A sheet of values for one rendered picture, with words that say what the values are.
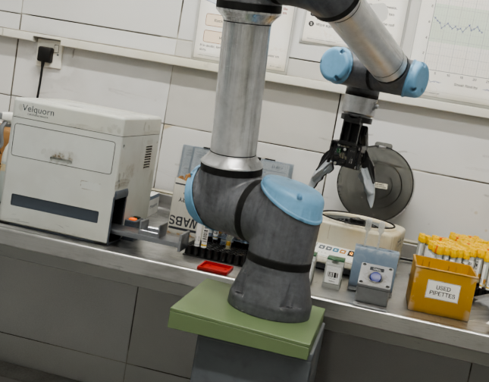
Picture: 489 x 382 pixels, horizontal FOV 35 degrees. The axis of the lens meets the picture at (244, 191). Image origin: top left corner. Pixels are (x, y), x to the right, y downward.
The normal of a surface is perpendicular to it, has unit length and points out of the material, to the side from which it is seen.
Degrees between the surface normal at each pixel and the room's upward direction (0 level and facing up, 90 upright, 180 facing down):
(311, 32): 89
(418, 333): 90
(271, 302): 73
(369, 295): 120
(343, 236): 90
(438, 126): 90
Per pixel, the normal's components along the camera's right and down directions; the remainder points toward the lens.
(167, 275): -0.21, 0.10
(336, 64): -0.59, -0.01
